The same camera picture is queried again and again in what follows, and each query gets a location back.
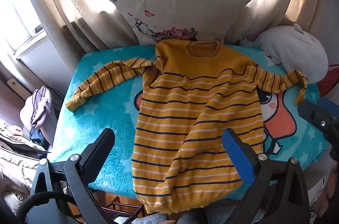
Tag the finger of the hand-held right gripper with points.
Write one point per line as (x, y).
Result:
(313, 114)
(329, 107)

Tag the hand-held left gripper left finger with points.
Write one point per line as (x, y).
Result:
(105, 140)

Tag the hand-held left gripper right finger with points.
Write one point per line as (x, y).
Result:
(239, 157)

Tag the yellow striped sweater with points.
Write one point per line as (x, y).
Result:
(196, 112)

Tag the red cloth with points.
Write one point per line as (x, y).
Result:
(329, 81)

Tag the blue cartoon printed blanket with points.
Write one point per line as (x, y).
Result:
(111, 110)

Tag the pale blue plush toy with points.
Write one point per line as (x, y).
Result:
(291, 51)

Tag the lilac cloth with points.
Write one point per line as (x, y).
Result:
(35, 114)

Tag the beige padded jacket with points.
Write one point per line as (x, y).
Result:
(16, 152)

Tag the white floral pillow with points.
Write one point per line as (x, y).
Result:
(174, 10)

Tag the window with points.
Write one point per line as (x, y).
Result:
(16, 17)

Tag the dark wooden chair frame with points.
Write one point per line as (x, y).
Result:
(119, 206)

